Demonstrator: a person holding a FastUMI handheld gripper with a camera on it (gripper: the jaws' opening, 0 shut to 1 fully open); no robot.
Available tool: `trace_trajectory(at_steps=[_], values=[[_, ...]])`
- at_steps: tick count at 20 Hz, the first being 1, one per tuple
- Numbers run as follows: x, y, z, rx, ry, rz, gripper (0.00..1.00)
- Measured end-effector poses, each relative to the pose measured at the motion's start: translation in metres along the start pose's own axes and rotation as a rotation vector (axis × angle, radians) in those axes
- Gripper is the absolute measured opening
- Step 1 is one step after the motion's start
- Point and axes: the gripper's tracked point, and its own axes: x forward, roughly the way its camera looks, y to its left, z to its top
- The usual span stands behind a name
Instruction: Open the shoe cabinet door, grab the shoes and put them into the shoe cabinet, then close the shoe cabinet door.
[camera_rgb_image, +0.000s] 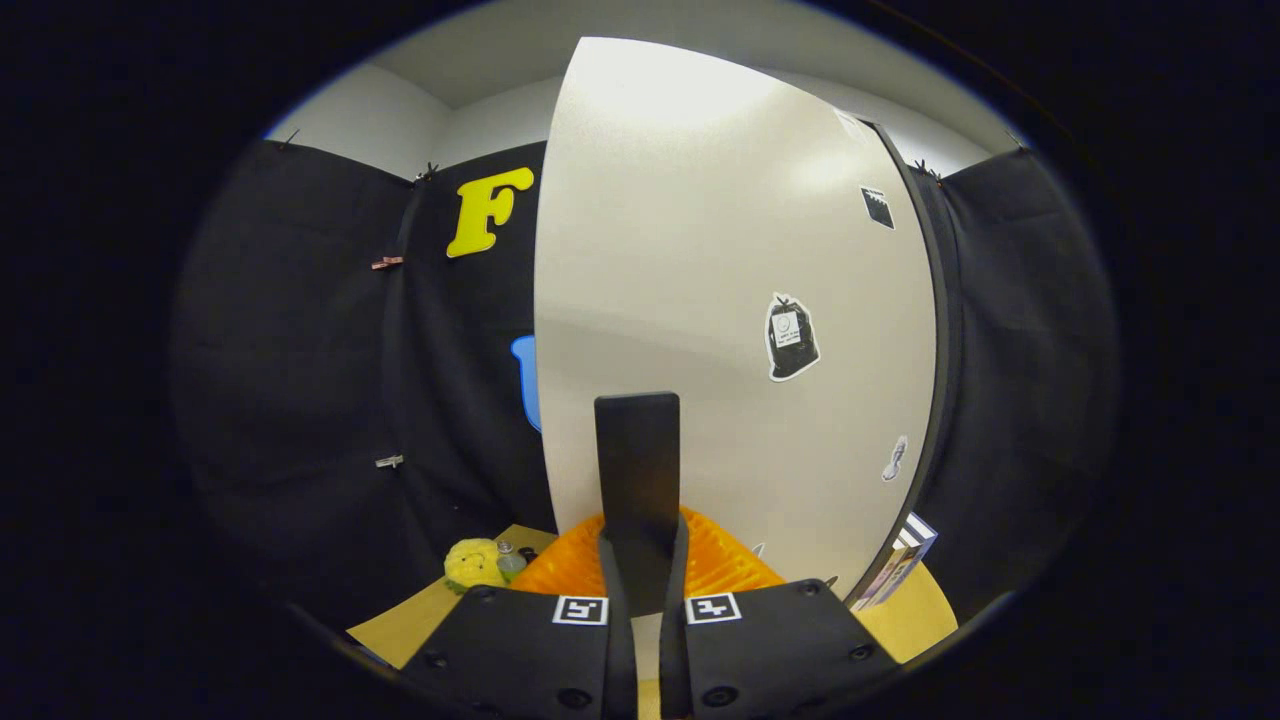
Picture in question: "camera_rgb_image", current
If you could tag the black backdrop cloth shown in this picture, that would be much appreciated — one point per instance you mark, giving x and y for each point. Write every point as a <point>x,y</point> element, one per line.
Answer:
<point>280,380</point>

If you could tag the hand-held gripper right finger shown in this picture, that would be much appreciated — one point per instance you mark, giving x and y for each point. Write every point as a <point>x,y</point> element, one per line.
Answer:
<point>672,660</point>

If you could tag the green label water bottle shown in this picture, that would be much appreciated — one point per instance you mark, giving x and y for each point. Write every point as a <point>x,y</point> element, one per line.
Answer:
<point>511,566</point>

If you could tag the pink clothes peg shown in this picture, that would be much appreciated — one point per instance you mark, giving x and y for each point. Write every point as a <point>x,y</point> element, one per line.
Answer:
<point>387,263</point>

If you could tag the beige shoe cabinet door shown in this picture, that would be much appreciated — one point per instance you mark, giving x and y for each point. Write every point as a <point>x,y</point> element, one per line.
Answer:
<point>680,250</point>

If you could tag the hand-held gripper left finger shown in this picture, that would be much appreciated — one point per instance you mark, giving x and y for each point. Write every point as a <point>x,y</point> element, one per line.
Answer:
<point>620,660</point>

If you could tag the yellow pineapple plush toy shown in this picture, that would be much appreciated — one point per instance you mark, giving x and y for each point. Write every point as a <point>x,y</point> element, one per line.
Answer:
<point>470,565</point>

